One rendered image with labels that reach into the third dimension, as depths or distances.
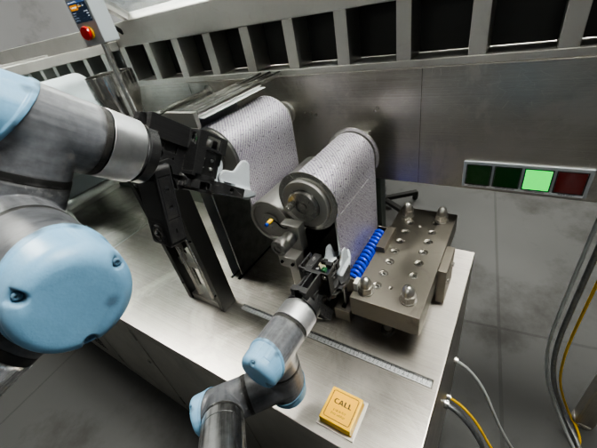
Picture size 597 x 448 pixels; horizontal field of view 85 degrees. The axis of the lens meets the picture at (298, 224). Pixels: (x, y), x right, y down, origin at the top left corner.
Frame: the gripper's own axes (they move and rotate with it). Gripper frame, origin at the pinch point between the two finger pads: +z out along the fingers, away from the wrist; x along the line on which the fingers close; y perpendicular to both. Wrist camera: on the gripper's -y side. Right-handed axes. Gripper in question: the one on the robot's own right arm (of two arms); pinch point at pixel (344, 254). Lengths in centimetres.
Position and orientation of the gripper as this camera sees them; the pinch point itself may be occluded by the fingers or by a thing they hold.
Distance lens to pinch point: 81.0
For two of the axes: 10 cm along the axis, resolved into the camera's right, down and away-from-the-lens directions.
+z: 5.1, -5.7, 6.5
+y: -1.7, -8.0, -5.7
